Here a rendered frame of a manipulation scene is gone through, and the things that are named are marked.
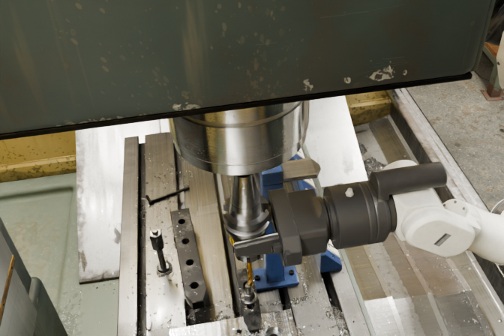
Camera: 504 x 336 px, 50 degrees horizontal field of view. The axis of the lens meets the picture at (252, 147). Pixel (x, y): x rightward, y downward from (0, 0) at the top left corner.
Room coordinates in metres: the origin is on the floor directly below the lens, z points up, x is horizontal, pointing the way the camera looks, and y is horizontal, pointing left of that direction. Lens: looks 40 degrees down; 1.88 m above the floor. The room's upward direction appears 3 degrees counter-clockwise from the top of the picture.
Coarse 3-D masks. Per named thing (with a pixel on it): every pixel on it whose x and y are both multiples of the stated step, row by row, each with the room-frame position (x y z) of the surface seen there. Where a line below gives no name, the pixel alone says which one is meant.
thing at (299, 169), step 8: (288, 160) 0.75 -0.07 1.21; (296, 160) 0.74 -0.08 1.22; (304, 160) 0.74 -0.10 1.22; (312, 160) 0.74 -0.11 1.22; (288, 168) 0.72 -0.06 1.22; (296, 168) 0.72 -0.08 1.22; (304, 168) 0.72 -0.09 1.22; (312, 168) 0.72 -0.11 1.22; (320, 168) 0.72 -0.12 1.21; (288, 176) 0.70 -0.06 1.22; (296, 176) 0.70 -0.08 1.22; (304, 176) 0.70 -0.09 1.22; (312, 176) 0.70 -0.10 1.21
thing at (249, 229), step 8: (264, 200) 0.51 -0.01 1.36; (224, 208) 0.50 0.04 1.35; (264, 208) 0.50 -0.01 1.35; (224, 216) 0.48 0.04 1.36; (264, 216) 0.48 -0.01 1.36; (224, 224) 0.49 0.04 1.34; (232, 224) 0.47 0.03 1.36; (240, 224) 0.47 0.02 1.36; (248, 224) 0.47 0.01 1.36; (256, 224) 0.47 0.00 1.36; (264, 224) 0.47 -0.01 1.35; (232, 232) 0.47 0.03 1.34; (240, 232) 0.47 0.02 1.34; (248, 232) 0.47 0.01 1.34; (256, 232) 0.47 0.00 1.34
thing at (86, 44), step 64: (0, 0) 0.35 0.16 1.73; (64, 0) 0.36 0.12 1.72; (128, 0) 0.36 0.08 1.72; (192, 0) 0.37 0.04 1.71; (256, 0) 0.37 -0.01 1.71; (320, 0) 0.38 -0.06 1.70; (384, 0) 0.39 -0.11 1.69; (448, 0) 0.39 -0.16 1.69; (0, 64) 0.35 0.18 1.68; (64, 64) 0.36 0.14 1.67; (128, 64) 0.36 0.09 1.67; (192, 64) 0.37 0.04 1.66; (256, 64) 0.37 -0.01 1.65; (320, 64) 0.38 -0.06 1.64; (384, 64) 0.39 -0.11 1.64; (448, 64) 0.39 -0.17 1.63; (0, 128) 0.35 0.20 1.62; (64, 128) 0.36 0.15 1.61
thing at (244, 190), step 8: (232, 176) 0.50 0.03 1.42; (240, 176) 0.49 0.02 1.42; (248, 176) 0.49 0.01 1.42; (232, 184) 0.49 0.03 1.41; (240, 184) 0.48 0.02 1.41; (248, 184) 0.48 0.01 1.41; (256, 184) 0.49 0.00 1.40; (232, 192) 0.49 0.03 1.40; (240, 192) 0.48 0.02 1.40; (248, 192) 0.48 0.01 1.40; (256, 192) 0.49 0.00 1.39; (232, 200) 0.49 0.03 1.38; (240, 200) 0.48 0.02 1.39; (248, 200) 0.48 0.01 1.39; (256, 200) 0.48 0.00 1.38; (232, 208) 0.48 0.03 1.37; (240, 208) 0.48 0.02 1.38; (248, 208) 0.48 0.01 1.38; (256, 208) 0.48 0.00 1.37; (232, 216) 0.48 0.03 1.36; (240, 216) 0.48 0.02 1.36; (248, 216) 0.48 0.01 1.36; (256, 216) 0.48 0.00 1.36
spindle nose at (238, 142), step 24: (168, 120) 0.47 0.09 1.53; (192, 120) 0.43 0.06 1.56; (216, 120) 0.42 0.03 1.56; (240, 120) 0.42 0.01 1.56; (264, 120) 0.42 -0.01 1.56; (288, 120) 0.44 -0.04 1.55; (192, 144) 0.43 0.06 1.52; (216, 144) 0.42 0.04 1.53; (240, 144) 0.42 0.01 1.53; (264, 144) 0.42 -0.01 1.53; (288, 144) 0.44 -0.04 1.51; (216, 168) 0.42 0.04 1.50; (240, 168) 0.42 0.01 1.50; (264, 168) 0.42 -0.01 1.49
